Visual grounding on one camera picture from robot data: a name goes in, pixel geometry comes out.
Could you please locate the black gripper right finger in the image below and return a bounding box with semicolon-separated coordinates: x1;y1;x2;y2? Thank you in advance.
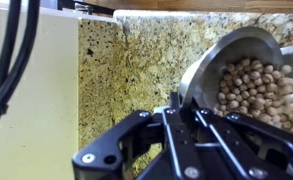
185;99;293;180

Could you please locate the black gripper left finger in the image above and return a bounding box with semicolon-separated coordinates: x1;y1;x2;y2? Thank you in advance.
71;107;207;180

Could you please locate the pile of tan beans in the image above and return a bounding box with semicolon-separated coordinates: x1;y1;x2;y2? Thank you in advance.
213;57;293;140

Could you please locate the stainless steel bowl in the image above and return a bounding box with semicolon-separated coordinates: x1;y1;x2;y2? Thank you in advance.
178;26;293;141

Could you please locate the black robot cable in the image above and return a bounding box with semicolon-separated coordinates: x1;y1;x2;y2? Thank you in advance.
0;0;41;152
0;0;23;111

